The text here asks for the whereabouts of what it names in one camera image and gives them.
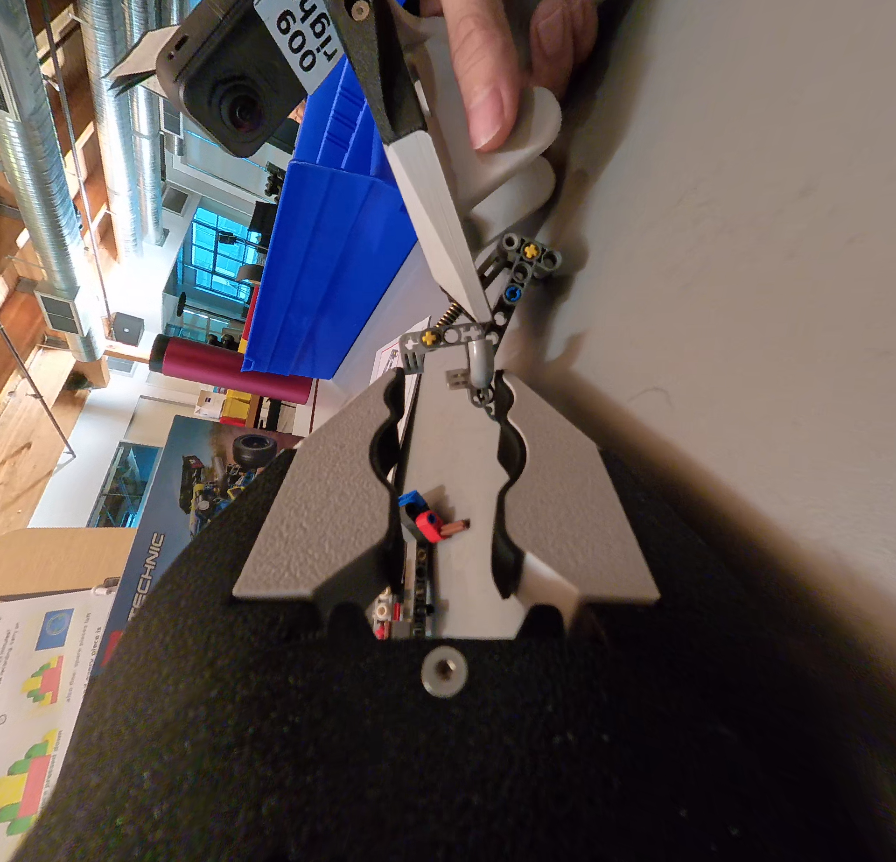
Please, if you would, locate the large glass window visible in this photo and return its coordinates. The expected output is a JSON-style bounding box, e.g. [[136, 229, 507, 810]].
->
[[175, 204, 273, 304]]

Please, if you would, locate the maroon cylindrical post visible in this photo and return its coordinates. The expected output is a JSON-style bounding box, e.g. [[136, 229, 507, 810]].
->
[[149, 335, 314, 406]]

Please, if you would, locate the blue plastic storage bin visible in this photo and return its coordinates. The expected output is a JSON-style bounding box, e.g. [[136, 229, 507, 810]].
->
[[240, 57, 421, 380]]

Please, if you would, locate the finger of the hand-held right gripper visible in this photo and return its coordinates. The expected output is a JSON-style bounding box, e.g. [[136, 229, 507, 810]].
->
[[384, 129, 497, 325]]

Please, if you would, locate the yellow plastic bin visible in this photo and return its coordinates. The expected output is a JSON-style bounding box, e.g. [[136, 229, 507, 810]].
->
[[223, 388, 263, 429]]

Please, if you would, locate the silver ventilation duct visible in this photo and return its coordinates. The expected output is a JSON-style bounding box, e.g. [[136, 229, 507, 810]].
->
[[0, 0, 106, 362], [72, 0, 184, 247]]

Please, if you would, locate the grey toy brick assembly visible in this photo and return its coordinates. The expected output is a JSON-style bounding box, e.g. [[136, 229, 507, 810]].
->
[[400, 232, 564, 423]]

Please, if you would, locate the black toy brick beam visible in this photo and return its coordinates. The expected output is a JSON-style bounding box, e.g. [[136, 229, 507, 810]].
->
[[408, 540, 436, 640]]

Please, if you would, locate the person's right hand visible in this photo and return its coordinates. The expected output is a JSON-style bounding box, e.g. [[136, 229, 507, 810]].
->
[[413, 0, 601, 154]]

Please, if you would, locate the toy buggy set box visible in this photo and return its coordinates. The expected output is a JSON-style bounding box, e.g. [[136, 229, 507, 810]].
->
[[87, 414, 303, 677]]

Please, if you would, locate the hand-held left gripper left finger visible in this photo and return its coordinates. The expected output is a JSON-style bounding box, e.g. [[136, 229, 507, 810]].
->
[[232, 368, 410, 614]]

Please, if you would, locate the brown cardboard box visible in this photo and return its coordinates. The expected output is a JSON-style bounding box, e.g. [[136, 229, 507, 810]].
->
[[0, 526, 139, 600]]

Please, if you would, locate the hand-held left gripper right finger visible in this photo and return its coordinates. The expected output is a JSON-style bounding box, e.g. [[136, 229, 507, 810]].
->
[[489, 372, 662, 607]]

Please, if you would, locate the white toy brick piece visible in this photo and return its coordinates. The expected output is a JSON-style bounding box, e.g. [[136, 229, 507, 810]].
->
[[374, 585, 407, 640]]

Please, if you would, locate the building instruction booklet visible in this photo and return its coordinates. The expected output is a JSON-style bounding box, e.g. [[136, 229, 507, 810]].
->
[[370, 316, 431, 388]]

